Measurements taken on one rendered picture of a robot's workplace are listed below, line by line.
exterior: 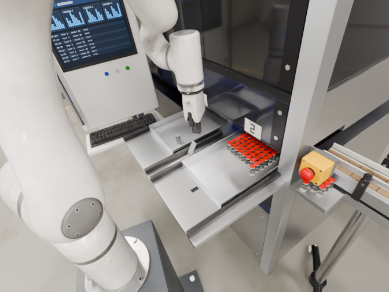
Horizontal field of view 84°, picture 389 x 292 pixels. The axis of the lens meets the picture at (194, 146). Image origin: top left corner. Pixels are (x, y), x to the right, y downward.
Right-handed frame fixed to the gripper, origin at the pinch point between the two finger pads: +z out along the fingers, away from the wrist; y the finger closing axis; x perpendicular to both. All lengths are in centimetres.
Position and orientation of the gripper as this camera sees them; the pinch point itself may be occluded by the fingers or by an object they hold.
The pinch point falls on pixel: (196, 127)
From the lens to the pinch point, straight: 78.5
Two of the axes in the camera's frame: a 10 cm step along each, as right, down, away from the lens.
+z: 1.1, 7.6, 6.4
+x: -9.6, -0.9, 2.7
